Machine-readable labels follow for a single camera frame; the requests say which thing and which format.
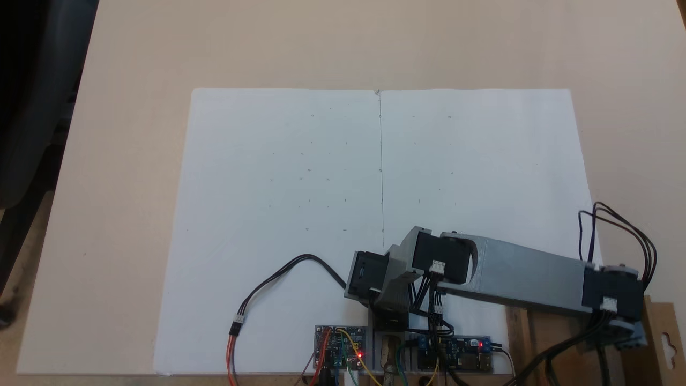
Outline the brown cardboard box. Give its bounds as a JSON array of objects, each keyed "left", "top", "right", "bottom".
[{"left": 505, "top": 294, "right": 686, "bottom": 386}]

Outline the blue circuit board, red light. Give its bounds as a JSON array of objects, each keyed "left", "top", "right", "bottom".
[{"left": 417, "top": 335, "right": 494, "bottom": 373}]

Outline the metal table clamp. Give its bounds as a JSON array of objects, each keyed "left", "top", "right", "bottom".
[{"left": 378, "top": 333, "right": 401, "bottom": 386}]

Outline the white paper sheet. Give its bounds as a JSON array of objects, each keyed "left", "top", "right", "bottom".
[{"left": 153, "top": 88, "right": 608, "bottom": 376}]

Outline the long black servo cable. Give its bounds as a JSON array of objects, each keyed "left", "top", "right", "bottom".
[{"left": 506, "top": 310, "right": 614, "bottom": 386}]

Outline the black gripper servo cable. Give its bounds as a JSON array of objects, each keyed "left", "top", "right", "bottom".
[{"left": 578, "top": 202, "right": 658, "bottom": 282}]

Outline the short black servo cable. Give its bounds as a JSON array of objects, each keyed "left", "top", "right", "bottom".
[{"left": 408, "top": 271, "right": 456, "bottom": 349}]

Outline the circuit board with coloured wires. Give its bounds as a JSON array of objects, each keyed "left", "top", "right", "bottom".
[{"left": 315, "top": 325, "right": 371, "bottom": 372}]

